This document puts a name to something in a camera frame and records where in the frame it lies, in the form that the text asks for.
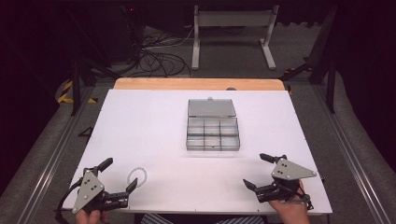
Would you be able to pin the white metal stand frame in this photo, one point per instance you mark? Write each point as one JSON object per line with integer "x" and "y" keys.
{"x": 233, "y": 18}

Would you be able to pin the black triangular bracket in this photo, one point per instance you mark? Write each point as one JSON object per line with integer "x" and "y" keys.
{"x": 86, "y": 133}

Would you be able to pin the black tripod stand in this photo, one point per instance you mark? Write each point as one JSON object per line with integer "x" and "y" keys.
{"x": 75, "y": 81}

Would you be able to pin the wooden table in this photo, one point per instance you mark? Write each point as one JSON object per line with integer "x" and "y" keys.
{"x": 199, "y": 84}

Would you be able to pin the black metal stand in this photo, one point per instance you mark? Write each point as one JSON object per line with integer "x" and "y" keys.
{"x": 320, "y": 56}

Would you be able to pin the yellow black hazard tape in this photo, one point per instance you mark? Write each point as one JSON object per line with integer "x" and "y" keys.
{"x": 63, "y": 96}

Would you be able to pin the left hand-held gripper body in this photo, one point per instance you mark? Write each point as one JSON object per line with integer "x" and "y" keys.
{"x": 88, "y": 188}

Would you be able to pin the clear plastic compartment box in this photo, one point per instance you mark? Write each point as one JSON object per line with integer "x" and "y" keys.
{"x": 211, "y": 109}

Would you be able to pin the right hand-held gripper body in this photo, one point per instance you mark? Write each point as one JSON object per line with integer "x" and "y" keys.
{"x": 288, "y": 170}

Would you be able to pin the aluminium floor rail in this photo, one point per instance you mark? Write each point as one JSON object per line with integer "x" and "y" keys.
{"x": 348, "y": 155}
{"x": 56, "y": 168}

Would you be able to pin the person's left hand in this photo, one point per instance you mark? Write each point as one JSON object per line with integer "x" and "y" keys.
{"x": 91, "y": 217}

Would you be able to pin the black computer tower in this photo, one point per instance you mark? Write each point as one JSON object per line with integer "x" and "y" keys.
{"x": 134, "y": 31}

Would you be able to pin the person's right hand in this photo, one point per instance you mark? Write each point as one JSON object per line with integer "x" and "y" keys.
{"x": 292, "y": 213}

